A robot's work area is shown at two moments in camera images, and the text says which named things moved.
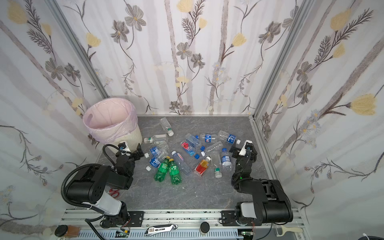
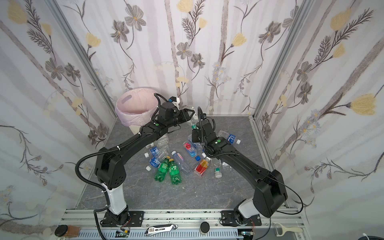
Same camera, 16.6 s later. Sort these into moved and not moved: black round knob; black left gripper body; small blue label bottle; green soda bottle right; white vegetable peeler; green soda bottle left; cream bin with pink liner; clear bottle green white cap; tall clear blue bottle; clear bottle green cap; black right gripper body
Moved: black left gripper body; clear bottle green white cap; black right gripper body; cream bin with pink liner
Not moved: white vegetable peeler; clear bottle green cap; black round knob; small blue label bottle; tall clear blue bottle; green soda bottle left; green soda bottle right
